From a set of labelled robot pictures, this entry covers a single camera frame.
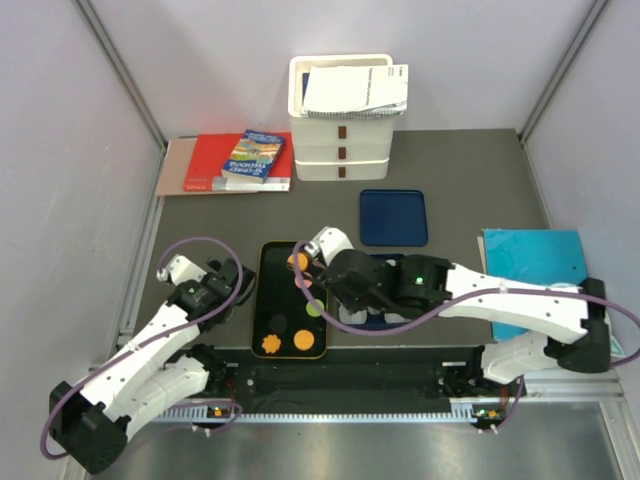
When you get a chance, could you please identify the orange round cookie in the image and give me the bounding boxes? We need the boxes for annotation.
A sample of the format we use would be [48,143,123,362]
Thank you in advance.
[293,329,315,351]
[287,253,309,272]

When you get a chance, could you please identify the orange round cookie bottom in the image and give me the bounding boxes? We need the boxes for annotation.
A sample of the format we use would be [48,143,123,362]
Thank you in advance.
[293,329,315,351]

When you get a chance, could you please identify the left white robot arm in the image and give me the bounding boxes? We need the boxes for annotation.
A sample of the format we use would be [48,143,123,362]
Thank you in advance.
[49,255,256,475]

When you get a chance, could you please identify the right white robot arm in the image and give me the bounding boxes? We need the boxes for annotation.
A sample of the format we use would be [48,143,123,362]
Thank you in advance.
[318,248,611,396]

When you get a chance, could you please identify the white paper cup bottom-left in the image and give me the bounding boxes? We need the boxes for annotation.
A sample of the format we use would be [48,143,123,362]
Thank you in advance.
[338,305,368,326]

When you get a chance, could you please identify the blue cookie tin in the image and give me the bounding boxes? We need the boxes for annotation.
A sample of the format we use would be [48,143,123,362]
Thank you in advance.
[336,253,410,331]

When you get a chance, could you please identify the pink round cookie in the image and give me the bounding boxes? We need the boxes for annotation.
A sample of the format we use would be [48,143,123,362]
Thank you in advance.
[294,275,313,289]

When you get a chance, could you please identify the green round cookie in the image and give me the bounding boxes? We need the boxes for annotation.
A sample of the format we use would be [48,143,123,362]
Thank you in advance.
[305,299,324,318]

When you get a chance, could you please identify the blue tin lid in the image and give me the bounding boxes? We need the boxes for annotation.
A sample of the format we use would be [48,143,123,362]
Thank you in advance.
[359,189,429,247]

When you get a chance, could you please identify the black cookie tray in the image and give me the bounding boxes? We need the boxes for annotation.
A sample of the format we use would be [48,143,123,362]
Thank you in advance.
[251,241,327,360]

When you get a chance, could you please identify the black sandwich cookie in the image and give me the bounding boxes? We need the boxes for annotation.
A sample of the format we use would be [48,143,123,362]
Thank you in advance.
[269,314,288,334]

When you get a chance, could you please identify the orange flower cookie bottom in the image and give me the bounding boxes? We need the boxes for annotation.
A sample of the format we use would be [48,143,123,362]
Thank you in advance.
[261,334,282,355]

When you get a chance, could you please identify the red book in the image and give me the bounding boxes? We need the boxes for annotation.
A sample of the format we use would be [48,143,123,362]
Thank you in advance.
[182,132,294,194]

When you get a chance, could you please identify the white stacked drawer box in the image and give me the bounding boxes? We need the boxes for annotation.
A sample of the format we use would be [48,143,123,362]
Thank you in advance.
[288,53,396,181]

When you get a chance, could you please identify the blue paperback book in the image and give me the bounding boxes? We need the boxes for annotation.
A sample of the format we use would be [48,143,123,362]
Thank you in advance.
[221,130,286,184]

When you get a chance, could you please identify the teal folder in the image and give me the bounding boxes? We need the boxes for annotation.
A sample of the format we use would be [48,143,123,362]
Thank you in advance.
[480,228,591,346]

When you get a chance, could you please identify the white spiral notebook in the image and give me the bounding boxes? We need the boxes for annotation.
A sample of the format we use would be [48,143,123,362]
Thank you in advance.
[301,64,409,120]

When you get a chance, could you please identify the teal cat-ear headphones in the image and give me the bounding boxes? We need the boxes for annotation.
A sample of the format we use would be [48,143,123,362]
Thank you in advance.
[545,278,625,373]

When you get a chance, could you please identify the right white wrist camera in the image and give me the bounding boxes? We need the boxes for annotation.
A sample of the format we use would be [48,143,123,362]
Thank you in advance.
[304,226,354,266]

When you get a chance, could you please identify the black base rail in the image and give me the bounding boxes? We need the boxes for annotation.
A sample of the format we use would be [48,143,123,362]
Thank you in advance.
[214,347,481,414]

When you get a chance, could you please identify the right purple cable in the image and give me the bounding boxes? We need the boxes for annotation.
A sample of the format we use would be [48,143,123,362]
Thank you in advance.
[292,239,631,366]

